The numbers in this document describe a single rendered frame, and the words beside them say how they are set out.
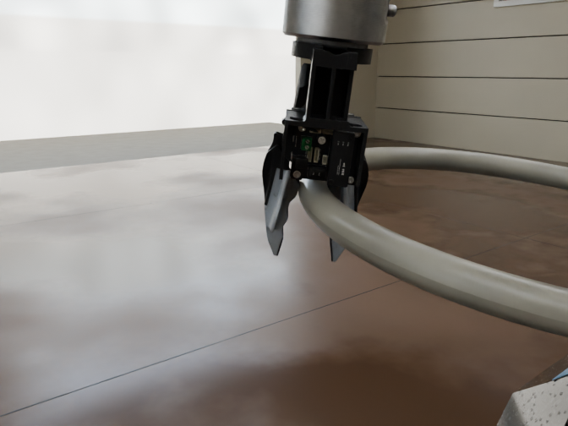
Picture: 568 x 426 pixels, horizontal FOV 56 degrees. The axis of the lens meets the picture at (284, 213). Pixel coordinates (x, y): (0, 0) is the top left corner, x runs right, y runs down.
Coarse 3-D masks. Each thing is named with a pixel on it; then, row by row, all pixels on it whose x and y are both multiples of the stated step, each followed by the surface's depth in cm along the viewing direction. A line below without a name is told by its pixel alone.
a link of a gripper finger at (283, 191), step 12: (276, 168) 53; (276, 180) 53; (288, 180) 53; (276, 192) 53; (288, 192) 53; (276, 204) 51; (288, 204) 54; (276, 216) 50; (276, 228) 55; (276, 240) 55; (276, 252) 56
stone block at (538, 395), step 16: (560, 368) 61; (528, 384) 62; (544, 384) 57; (560, 384) 54; (512, 400) 60; (528, 400) 58; (544, 400) 55; (560, 400) 52; (512, 416) 58; (528, 416) 56; (544, 416) 53; (560, 416) 51
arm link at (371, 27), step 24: (288, 0) 45; (312, 0) 43; (336, 0) 42; (360, 0) 42; (384, 0) 44; (288, 24) 45; (312, 24) 43; (336, 24) 43; (360, 24) 43; (384, 24) 45; (336, 48) 45; (360, 48) 46
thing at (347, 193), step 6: (330, 186) 53; (348, 186) 53; (336, 192) 53; (342, 192) 51; (348, 192) 53; (342, 198) 52; (348, 198) 53; (348, 204) 53; (330, 240) 56; (330, 246) 55; (336, 246) 55; (330, 252) 55; (336, 252) 55; (336, 258) 56
